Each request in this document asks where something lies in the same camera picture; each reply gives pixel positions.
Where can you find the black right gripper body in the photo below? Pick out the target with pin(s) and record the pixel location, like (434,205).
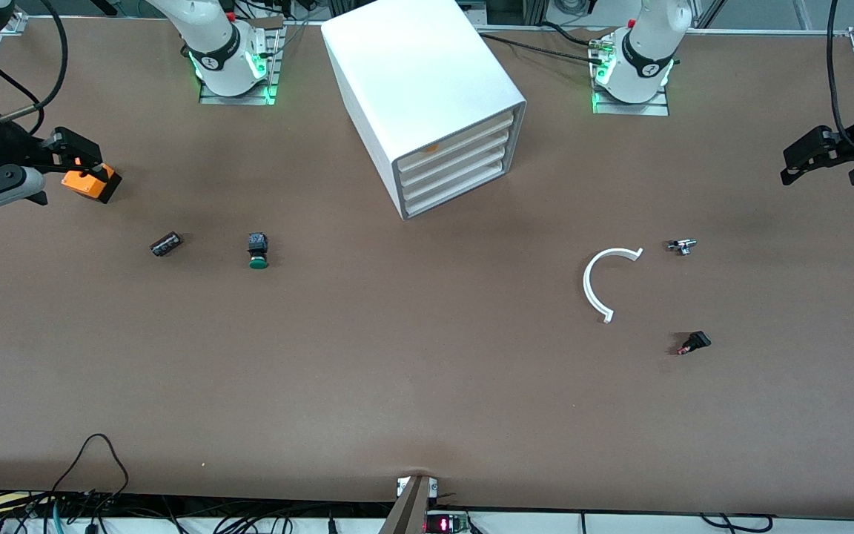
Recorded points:
(13,146)

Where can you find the green push button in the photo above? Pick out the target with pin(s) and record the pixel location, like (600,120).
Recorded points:
(257,245)

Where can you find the white plastic drawer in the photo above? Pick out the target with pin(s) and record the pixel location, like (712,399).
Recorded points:
(457,153)
(457,180)
(457,193)
(457,167)

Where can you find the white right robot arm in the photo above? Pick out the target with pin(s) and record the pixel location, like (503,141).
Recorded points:
(219,44)

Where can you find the orange and black box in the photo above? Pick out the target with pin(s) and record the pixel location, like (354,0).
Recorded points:
(86,184)

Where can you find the black cylindrical capacitor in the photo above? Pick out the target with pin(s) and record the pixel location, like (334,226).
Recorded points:
(166,243)

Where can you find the small silver metal part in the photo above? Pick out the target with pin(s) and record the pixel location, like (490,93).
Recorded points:
(683,245)

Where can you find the device with red display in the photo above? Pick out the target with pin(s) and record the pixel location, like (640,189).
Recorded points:
(445,525)

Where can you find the aluminium table edge rail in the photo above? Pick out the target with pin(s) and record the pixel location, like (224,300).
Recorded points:
(753,31)

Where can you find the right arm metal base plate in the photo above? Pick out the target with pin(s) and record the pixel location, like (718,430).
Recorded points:
(209,97)

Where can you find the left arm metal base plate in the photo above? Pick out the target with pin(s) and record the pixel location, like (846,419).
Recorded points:
(657,110)

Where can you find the black switch with red tip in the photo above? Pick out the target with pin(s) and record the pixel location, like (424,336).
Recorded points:
(696,341)

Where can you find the white drawer cabinet grey frame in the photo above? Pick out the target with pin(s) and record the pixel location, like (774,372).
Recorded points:
(412,74)

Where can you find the brown camera post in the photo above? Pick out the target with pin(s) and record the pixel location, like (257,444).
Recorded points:
(408,512)

